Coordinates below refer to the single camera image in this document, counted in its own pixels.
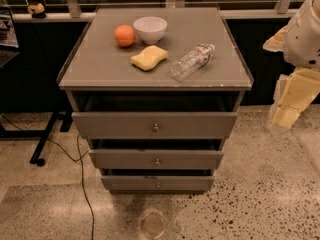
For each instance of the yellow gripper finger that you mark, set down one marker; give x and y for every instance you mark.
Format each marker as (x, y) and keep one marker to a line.
(276, 42)
(293, 94)

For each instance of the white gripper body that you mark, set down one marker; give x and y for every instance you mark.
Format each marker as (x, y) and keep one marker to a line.
(302, 39)

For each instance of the grey top drawer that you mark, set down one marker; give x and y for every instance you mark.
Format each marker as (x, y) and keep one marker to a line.
(155, 125)

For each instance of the grey drawer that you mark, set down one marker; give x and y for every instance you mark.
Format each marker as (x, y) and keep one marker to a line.
(158, 183)
(155, 125)
(155, 159)

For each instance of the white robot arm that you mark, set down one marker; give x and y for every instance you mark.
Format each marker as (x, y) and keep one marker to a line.
(299, 41)

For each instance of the grey drawer cabinet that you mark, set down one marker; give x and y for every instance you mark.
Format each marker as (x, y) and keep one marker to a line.
(101, 78)

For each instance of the grey bottom drawer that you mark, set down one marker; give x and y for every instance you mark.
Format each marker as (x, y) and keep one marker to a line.
(158, 183)

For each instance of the grey middle drawer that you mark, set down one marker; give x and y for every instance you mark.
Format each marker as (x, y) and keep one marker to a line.
(155, 159)

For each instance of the clear plastic water bottle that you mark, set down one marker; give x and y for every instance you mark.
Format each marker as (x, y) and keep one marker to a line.
(192, 61)

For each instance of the white bowl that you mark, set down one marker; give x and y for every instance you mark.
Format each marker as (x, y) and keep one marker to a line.
(150, 29)

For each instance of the yellow sponge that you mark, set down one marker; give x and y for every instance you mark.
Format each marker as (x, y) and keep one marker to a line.
(149, 57)

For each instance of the orange fruit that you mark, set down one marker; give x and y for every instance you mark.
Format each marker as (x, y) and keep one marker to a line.
(124, 35)

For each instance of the round floor drain cover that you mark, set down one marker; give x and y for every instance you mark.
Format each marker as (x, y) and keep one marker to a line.
(153, 226)

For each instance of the small yellow object on ledge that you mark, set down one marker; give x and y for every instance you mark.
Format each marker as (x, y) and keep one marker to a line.
(36, 10)

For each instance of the black desk leg frame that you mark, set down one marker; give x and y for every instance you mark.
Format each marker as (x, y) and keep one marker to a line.
(41, 135)

